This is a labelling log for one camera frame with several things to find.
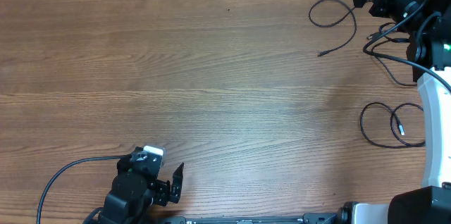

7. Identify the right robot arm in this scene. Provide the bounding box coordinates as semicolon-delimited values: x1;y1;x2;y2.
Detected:
333;0;450;223

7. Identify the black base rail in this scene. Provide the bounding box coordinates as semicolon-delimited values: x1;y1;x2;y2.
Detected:
154;213;352;224

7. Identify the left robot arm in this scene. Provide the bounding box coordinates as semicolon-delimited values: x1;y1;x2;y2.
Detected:
83;145;184;224

